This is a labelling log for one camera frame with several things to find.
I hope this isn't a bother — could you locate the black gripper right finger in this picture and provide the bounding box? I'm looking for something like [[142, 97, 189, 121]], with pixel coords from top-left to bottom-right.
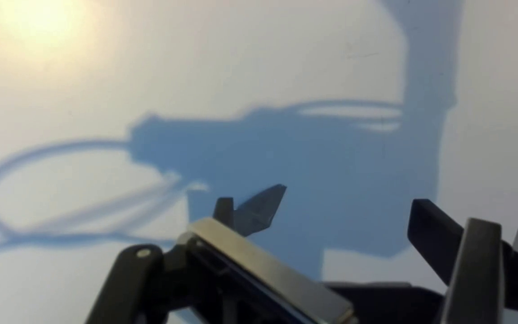
[[407, 198, 518, 324]]

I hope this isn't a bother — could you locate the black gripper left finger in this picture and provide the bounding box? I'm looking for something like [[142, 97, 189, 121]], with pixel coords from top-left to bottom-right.
[[85, 196, 356, 324]]

